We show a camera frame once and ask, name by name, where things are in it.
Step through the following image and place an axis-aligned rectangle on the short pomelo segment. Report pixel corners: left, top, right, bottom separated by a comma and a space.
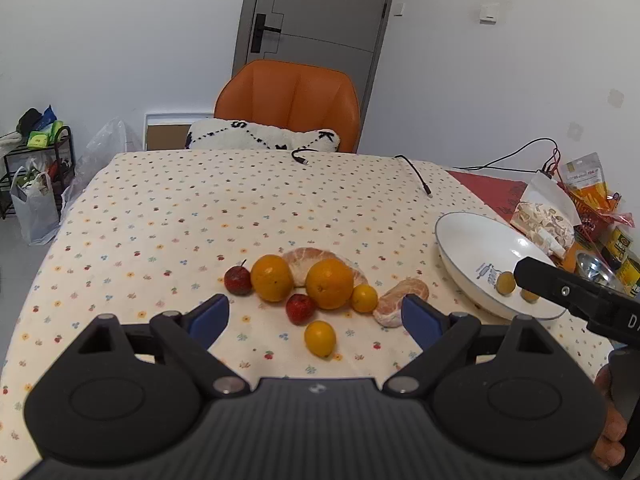
373, 278, 430, 328

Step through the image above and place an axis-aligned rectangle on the red cherry fruit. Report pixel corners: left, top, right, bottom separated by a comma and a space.
285, 294, 317, 326
224, 263, 253, 296

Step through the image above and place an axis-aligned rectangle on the brown longan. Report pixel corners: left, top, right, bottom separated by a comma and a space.
495, 271, 516, 296
521, 289, 539, 304

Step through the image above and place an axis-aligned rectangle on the small yellow kumquat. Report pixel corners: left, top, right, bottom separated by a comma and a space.
350, 284, 378, 314
304, 321, 336, 359

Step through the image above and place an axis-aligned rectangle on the large orange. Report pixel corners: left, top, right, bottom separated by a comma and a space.
305, 258, 354, 310
250, 255, 294, 302

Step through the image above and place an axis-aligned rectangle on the long pomelo segment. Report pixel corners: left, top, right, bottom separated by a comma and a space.
282, 247, 368, 288

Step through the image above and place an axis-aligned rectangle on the person's right hand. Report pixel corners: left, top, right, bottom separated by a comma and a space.
592, 365, 627, 470

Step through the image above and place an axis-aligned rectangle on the yellow tin can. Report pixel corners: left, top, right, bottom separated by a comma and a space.
602, 226, 640, 297

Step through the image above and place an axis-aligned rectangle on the stainless steel bowl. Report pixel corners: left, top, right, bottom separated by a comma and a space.
576, 252, 625, 292

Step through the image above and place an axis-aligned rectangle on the white plate with blue rim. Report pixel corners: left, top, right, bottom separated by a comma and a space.
435, 211, 566, 322

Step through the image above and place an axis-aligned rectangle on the nougat candy bag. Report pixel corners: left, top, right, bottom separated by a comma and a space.
510, 172, 582, 260

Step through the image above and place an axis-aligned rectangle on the orange snack packet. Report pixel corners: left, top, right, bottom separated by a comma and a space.
560, 152, 612, 211

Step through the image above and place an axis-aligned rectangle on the floral cream tablecloth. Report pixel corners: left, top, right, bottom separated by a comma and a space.
0, 148, 614, 470

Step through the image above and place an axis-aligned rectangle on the red table mat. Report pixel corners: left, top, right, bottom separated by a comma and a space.
449, 170, 527, 222

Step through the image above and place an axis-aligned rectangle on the white black-stitched cushion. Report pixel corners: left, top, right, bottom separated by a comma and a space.
184, 118, 341, 153

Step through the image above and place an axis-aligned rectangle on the white framed board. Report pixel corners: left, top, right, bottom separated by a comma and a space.
142, 112, 213, 151

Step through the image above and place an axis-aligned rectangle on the clear plastic bag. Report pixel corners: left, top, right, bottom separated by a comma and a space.
61, 118, 142, 218

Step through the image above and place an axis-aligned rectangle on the white shopping bag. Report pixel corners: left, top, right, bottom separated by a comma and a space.
10, 166, 60, 246

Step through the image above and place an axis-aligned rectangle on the black metal shelf rack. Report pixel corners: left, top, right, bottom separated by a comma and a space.
1, 122, 76, 220

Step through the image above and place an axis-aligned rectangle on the orange leather chair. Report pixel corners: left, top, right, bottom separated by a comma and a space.
214, 60, 361, 153

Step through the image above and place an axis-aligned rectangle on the grey door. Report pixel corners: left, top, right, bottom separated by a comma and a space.
231, 0, 403, 126

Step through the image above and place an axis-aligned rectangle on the black usb cable right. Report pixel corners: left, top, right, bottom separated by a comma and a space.
392, 154, 433, 198

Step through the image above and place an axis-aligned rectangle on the black power cable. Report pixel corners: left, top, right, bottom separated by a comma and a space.
451, 136, 559, 172

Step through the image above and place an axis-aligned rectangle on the black door handle lock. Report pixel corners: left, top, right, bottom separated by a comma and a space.
250, 13, 282, 54

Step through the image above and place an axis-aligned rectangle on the wall light switch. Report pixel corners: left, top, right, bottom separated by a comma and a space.
478, 2, 500, 25

